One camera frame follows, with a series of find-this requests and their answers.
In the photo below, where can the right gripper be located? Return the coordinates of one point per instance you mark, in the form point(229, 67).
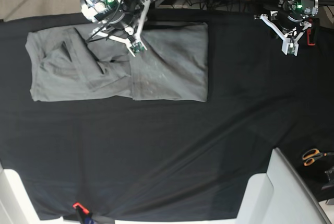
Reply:
point(120, 14)

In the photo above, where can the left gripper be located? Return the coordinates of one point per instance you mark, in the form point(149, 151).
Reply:
point(290, 19)

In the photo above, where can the grey T-shirt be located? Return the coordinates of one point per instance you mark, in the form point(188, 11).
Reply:
point(174, 65)

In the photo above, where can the red black clamp right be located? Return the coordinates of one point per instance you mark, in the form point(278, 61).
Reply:
point(312, 32)

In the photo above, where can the black table cloth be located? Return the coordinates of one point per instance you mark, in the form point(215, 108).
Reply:
point(164, 160)

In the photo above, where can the black device right edge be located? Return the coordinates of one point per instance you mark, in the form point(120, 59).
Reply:
point(330, 183)

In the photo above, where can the red blue clamp front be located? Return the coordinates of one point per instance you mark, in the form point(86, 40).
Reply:
point(86, 217)

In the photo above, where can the orange handled scissors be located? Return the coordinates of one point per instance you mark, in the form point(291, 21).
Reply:
point(312, 155)

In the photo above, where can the white table frame right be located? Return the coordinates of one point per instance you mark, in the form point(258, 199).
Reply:
point(279, 196)

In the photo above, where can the white table frame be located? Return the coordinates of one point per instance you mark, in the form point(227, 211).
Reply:
point(279, 196)
point(16, 206)

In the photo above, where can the white table frame left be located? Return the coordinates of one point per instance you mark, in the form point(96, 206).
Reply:
point(16, 206)

